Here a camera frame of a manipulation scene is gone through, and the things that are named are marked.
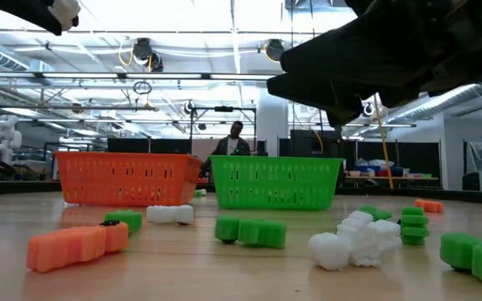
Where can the orange pumpkin figure toy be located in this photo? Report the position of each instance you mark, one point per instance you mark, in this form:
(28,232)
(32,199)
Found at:
(69,246)
(429,205)

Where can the person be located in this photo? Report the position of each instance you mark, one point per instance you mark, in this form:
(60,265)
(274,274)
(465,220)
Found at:
(232,144)

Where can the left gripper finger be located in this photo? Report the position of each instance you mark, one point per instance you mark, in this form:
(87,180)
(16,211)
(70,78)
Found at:
(19,10)

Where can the green plastic basket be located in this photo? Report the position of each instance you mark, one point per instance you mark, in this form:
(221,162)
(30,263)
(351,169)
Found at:
(274,184)

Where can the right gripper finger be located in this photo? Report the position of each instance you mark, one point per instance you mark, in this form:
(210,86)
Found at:
(329,98)
(341,54)

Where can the black partition panel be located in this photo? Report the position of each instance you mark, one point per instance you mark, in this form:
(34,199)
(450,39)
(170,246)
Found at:
(308,144)
(149,145)

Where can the white skeleton figure toy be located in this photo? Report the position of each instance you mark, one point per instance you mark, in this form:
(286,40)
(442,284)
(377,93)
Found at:
(203,192)
(358,246)
(167,214)

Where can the orange plastic basket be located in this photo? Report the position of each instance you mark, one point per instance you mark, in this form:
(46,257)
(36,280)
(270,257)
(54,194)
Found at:
(128,180)

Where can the black gantry frame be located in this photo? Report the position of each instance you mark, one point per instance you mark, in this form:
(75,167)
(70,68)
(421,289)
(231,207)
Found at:
(223,108)

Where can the white building column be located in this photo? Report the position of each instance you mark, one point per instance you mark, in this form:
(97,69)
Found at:
(272,125)

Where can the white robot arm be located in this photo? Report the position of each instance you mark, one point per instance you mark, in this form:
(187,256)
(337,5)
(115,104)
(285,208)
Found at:
(4,138)

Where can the long ceiling light bar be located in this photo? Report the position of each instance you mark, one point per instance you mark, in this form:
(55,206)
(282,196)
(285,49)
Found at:
(161,76)

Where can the wooden table with bowls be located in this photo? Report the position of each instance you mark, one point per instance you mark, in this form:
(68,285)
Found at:
(391,178)

